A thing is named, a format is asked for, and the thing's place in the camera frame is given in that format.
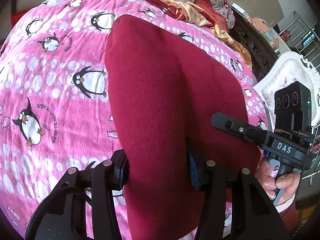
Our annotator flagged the dark red fleece shirt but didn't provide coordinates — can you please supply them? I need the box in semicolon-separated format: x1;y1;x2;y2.
105;15;260;239

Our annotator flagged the right hand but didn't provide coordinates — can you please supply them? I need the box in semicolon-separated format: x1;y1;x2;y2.
256;158;300;205

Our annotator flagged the white ornate chair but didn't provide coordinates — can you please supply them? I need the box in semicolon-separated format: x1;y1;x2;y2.
252;51;320;188

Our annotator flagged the pink penguin blanket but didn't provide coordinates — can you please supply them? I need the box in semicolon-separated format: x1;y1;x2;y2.
1;0;268;235

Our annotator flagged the dark carved wooden headboard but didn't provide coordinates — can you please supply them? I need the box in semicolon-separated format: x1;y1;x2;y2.
229;9;278;82

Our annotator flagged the red heart pillow right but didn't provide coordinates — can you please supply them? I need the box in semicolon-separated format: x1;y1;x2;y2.
194;0;229;32

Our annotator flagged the gold and red satin cloth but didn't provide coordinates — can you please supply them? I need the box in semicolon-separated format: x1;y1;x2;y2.
145;0;252;68

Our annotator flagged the black camera box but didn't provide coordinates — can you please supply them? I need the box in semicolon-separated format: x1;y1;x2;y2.
274;81;312;133

